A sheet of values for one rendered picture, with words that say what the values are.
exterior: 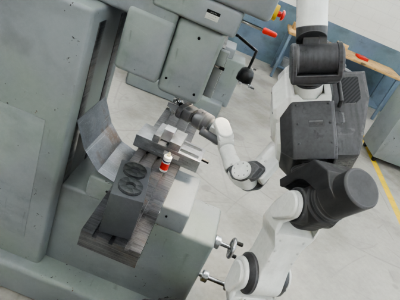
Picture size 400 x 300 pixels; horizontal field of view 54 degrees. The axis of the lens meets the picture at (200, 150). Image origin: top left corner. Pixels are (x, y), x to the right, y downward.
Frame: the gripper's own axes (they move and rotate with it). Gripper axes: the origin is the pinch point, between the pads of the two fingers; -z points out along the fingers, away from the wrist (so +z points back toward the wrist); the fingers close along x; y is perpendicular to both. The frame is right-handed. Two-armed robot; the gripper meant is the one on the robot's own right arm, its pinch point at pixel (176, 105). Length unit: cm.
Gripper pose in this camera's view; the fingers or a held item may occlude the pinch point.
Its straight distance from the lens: 175.3
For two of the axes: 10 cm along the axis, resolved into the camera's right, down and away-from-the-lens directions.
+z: 8.2, 5.0, -2.6
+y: -3.4, 8.1, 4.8
